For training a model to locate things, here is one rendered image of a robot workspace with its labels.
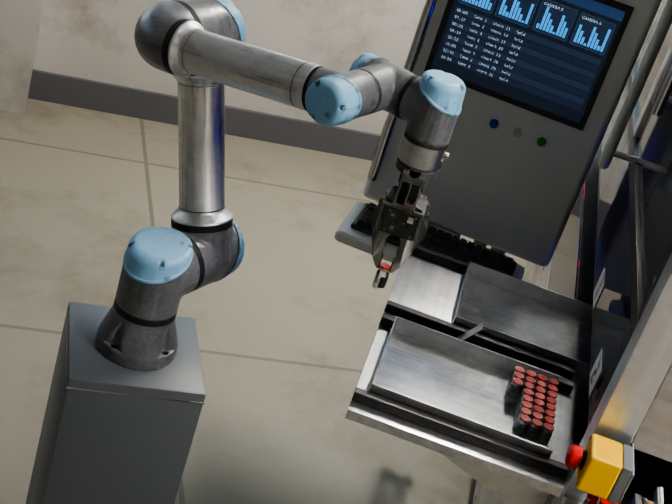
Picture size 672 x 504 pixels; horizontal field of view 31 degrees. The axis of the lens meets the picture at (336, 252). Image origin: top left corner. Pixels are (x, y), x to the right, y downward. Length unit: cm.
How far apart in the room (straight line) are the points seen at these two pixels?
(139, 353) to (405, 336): 53
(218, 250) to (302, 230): 233
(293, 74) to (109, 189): 266
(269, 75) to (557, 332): 100
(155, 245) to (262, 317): 184
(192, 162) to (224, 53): 31
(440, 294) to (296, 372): 126
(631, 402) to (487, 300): 66
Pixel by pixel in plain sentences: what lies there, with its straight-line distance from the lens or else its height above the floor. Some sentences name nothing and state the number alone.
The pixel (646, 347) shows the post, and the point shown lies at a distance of 205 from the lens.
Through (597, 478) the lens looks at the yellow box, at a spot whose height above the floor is 99.
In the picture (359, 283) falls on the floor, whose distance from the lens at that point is 439.
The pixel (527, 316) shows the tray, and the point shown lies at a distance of 268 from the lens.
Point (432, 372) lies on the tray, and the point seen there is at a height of 88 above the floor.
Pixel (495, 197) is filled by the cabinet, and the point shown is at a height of 93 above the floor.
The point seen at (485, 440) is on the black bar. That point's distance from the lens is 221.
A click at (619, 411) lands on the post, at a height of 107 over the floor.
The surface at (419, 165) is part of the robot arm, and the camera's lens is 199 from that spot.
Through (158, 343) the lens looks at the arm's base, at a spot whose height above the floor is 84.
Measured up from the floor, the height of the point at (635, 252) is 121.
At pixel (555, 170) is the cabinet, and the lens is 299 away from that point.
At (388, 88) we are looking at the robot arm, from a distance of 197.
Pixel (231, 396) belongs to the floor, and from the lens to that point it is 364.
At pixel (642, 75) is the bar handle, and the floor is 140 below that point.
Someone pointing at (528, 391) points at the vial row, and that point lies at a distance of 234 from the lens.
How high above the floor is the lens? 212
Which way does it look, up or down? 28 degrees down
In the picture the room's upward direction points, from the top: 18 degrees clockwise
